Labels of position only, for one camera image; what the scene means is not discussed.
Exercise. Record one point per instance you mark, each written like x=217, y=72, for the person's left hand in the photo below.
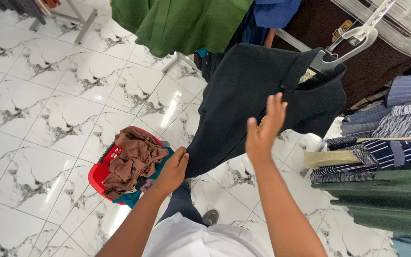
x=171, y=171

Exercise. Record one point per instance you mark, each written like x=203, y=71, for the person's right hand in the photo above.
x=262, y=137

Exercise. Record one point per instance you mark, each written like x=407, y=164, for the dark navy polo shirt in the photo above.
x=241, y=92

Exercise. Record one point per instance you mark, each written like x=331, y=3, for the person's blue jeans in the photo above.
x=182, y=203

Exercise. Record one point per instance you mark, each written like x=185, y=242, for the brown crumpled garment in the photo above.
x=134, y=157

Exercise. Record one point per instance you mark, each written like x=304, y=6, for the teal crumpled garment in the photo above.
x=132, y=199

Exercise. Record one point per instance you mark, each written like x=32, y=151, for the person's grey shoe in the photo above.
x=211, y=216

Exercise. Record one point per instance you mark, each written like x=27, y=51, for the person's white shirt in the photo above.
x=191, y=239

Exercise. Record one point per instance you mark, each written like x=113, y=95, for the red plastic laundry basket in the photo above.
x=98, y=175

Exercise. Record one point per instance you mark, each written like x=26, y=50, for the black hanging trousers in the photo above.
x=207, y=64

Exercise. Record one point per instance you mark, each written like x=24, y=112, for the metal rack leg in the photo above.
x=177, y=61

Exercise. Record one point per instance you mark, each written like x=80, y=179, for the blue hanging garment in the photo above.
x=275, y=14

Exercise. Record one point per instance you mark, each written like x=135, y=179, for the dark brown hanging garment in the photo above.
x=373, y=73

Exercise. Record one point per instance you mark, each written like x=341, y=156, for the navy white striped shirt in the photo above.
x=398, y=155

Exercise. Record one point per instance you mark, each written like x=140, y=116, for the green hanging garment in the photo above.
x=180, y=25

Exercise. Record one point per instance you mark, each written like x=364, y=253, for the dark green shirt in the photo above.
x=391, y=200

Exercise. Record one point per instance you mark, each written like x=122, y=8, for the blue white patterned shirt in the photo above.
x=405, y=123

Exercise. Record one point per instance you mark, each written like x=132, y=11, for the clear plastic hanger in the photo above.
x=364, y=34

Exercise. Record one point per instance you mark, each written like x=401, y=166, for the light blue striped shirt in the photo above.
x=410, y=87

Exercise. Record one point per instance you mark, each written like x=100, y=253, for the bundle of clear plastic hangers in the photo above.
x=407, y=30

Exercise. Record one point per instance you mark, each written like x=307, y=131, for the metal rack with dark clothes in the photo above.
x=23, y=9

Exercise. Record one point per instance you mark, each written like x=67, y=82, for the metal clothes rail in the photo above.
x=292, y=39

